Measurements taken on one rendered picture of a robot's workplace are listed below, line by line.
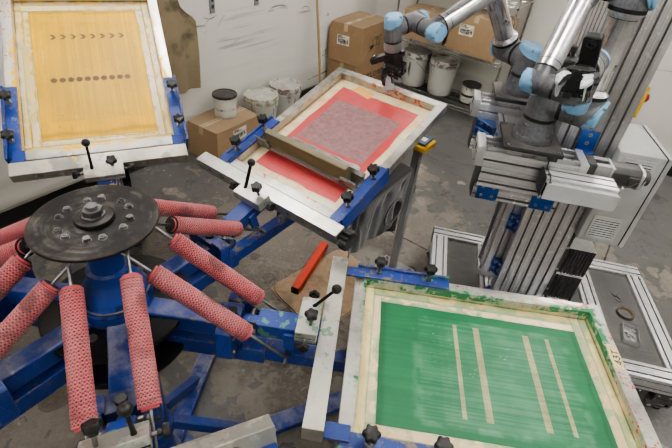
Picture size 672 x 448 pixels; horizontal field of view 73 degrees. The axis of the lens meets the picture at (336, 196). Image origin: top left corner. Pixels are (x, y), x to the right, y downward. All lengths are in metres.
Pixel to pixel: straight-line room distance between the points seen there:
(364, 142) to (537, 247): 1.08
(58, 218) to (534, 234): 1.98
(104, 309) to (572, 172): 1.69
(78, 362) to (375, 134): 1.35
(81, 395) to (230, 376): 1.39
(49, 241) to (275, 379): 1.48
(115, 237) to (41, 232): 0.17
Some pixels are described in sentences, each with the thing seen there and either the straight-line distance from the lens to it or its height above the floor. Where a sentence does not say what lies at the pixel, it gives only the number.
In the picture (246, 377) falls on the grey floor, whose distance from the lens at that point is 2.45.
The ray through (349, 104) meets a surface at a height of 1.20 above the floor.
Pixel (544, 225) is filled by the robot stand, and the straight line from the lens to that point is 2.40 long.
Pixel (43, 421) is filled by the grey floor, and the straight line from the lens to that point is 2.55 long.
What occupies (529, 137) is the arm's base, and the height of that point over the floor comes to 1.29.
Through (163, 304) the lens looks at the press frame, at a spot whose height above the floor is 1.02.
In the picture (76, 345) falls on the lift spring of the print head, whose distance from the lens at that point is 1.15.
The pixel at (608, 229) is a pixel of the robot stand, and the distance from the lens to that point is 2.41.
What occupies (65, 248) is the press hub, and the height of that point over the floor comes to 1.31.
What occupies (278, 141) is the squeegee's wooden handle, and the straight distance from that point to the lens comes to 1.84.
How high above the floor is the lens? 2.05
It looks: 35 degrees down
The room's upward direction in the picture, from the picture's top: 6 degrees clockwise
